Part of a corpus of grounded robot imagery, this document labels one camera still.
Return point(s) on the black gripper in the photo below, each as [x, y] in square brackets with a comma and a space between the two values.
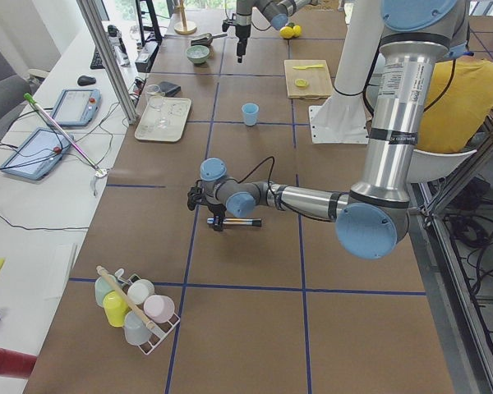
[216, 209]
[241, 34]

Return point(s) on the light blue plastic cup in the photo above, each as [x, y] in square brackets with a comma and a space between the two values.
[250, 113]

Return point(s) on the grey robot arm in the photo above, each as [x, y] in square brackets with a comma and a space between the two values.
[276, 13]
[380, 89]

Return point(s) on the yellow lemon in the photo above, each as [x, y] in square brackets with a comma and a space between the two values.
[286, 32]
[297, 31]

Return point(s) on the wooden cup tree stand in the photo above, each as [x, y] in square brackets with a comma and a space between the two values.
[184, 26]

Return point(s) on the lemon slice on board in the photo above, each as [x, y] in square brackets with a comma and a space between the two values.
[301, 83]

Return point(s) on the pink cup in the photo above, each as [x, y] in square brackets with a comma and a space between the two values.
[160, 308]

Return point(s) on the white cup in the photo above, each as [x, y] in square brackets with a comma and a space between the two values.
[140, 290]

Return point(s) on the mint green cup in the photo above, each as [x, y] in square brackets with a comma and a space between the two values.
[101, 289]

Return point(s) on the yellow cup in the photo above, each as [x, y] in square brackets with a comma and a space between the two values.
[115, 308]

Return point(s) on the grey blue cup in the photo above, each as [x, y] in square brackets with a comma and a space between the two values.
[135, 331]

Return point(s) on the steel ice scoop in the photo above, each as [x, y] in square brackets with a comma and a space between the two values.
[206, 39]

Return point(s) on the green bowl of ice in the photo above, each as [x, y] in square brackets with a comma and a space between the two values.
[198, 54]

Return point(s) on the folded grey cloth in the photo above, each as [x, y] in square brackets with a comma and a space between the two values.
[169, 89]

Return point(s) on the yellow plastic knife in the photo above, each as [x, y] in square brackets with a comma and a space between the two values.
[307, 67]

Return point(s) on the wooden cutting board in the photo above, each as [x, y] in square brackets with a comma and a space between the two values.
[320, 84]

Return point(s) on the clear wine glass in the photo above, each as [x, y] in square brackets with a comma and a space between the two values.
[156, 101]

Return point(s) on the cream bear serving tray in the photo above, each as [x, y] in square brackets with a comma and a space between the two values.
[176, 110]

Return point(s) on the black keyboard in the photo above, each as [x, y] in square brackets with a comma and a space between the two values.
[96, 61]

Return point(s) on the black computer mouse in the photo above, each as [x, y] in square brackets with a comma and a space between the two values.
[85, 80]

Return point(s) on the upper teach pendant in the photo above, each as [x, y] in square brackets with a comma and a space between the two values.
[76, 107]

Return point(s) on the teach pendant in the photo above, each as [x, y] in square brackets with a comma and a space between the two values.
[76, 107]
[37, 155]

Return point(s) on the lower teach pendant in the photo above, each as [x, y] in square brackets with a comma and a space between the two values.
[37, 155]

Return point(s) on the iridescent metal rod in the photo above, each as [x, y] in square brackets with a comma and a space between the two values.
[99, 172]

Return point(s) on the person in yellow shirt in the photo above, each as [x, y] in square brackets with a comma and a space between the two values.
[459, 99]

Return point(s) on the red cylinder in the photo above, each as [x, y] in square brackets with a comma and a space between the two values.
[14, 364]

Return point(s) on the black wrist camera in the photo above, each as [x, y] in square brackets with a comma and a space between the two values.
[195, 197]
[227, 23]

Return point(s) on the wooden rack handle rod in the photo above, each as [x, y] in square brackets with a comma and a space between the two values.
[103, 272]

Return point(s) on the white wire cup rack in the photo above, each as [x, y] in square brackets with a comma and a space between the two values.
[160, 330]

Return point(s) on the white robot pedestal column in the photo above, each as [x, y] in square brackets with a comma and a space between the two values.
[364, 31]

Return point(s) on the aluminium frame post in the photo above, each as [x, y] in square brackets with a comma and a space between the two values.
[95, 26]

